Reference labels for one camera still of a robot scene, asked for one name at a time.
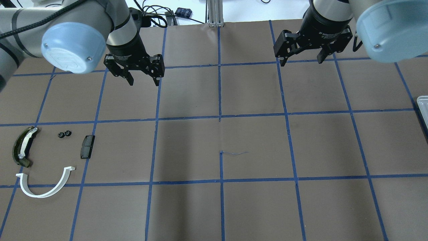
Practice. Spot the aluminium frame post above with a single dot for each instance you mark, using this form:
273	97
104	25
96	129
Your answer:
214	13

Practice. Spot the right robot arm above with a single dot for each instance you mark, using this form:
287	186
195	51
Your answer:
389	30

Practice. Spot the black brake pad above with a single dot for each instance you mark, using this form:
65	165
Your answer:
87	145

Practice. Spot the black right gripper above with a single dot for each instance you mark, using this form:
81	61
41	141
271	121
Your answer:
321	22

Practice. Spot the dark brake shoe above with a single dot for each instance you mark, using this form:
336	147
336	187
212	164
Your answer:
22	146

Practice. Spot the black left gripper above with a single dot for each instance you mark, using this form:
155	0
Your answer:
128	47

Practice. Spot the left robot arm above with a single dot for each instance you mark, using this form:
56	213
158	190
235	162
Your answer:
76	36

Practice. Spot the ribbed metal tray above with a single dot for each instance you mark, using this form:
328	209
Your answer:
422	103

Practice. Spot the white curved plastic part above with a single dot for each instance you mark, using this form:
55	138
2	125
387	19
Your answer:
54	188

